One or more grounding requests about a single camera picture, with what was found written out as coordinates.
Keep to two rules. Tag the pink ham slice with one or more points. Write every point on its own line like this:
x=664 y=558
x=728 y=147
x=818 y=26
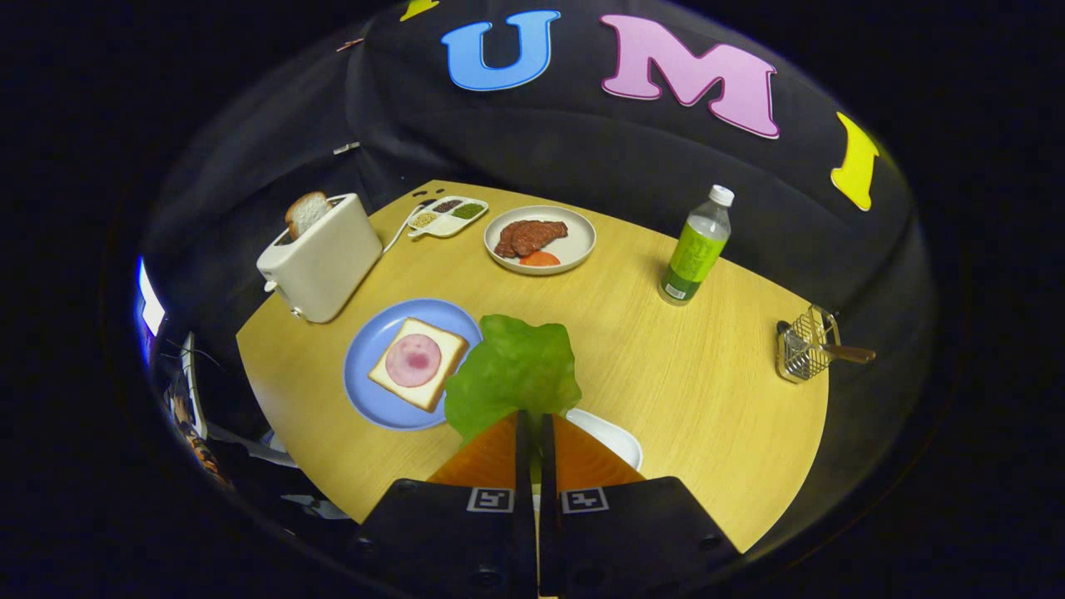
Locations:
x=413 y=360

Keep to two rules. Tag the green label water bottle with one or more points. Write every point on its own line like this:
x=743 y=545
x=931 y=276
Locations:
x=695 y=249

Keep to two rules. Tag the silver metal clip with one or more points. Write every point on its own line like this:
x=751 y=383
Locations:
x=347 y=148

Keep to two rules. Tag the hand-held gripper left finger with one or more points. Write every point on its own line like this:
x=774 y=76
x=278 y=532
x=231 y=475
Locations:
x=524 y=466

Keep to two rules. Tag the white toaster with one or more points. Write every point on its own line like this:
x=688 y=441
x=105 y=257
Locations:
x=329 y=262

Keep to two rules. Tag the toasted bread slice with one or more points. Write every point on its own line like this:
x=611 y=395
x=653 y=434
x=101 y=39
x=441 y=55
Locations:
x=308 y=214

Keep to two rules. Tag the round white plate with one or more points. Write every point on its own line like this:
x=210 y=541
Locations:
x=578 y=241

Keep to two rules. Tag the white divided condiment tray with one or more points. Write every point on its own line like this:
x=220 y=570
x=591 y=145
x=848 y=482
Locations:
x=449 y=223

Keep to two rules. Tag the white keyboard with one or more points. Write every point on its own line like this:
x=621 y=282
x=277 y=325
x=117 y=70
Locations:
x=191 y=383

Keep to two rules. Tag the orange tomato slice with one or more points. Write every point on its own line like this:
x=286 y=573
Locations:
x=541 y=259

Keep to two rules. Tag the lit monitor screen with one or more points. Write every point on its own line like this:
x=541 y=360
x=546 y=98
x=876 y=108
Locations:
x=150 y=304

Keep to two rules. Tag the green lettuce leaf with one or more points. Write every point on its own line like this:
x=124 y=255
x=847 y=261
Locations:
x=512 y=366

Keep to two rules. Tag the blue plate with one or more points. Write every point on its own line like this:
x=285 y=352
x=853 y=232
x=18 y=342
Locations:
x=370 y=391

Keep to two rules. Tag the small white plate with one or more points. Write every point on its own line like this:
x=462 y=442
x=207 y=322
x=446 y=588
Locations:
x=611 y=437

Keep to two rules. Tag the bread slice with ham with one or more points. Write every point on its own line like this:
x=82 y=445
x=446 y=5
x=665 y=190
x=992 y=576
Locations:
x=445 y=345

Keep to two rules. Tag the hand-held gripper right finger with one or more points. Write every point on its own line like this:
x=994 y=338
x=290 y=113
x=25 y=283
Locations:
x=547 y=466

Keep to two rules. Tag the brown meat slice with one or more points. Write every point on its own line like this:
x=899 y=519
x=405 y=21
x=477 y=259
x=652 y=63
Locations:
x=541 y=233
x=504 y=243

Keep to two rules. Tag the black backdrop cloth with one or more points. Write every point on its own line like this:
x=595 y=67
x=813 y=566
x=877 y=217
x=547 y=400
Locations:
x=582 y=158

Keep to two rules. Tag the orange clip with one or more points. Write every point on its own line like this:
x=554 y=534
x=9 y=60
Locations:
x=350 y=43

